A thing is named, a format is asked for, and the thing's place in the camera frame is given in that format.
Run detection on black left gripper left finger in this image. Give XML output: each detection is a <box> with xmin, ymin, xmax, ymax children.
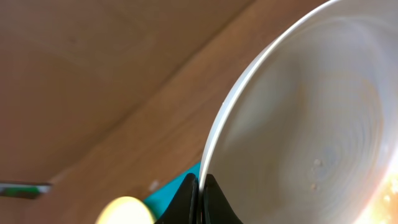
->
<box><xmin>155</xmin><ymin>173</ymin><xmax>198</xmax><ymax>224</ymax></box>

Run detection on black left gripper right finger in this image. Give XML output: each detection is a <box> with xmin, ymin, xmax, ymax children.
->
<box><xmin>201</xmin><ymin>174</ymin><xmax>243</xmax><ymax>224</ymax></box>

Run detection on white plate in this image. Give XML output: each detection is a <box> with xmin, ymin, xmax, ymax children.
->
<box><xmin>199</xmin><ymin>0</ymin><xmax>397</xmax><ymax>223</ymax></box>

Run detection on teal plastic tray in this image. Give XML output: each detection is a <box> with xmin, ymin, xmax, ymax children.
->
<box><xmin>144</xmin><ymin>162</ymin><xmax>200</xmax><ymax>219</ymax></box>

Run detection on yellow plate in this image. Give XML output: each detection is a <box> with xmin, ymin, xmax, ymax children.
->
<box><xmin>95</xmin><ymin>196</ymin><xmax>156</xmax><ymax>224</ymax></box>

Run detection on brown cardboard backdrop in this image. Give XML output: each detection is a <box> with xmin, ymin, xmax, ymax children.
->
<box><xmin>1</xmin><ymin>0</ymin><xmax>248</xmax><ymax>182</ymax></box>

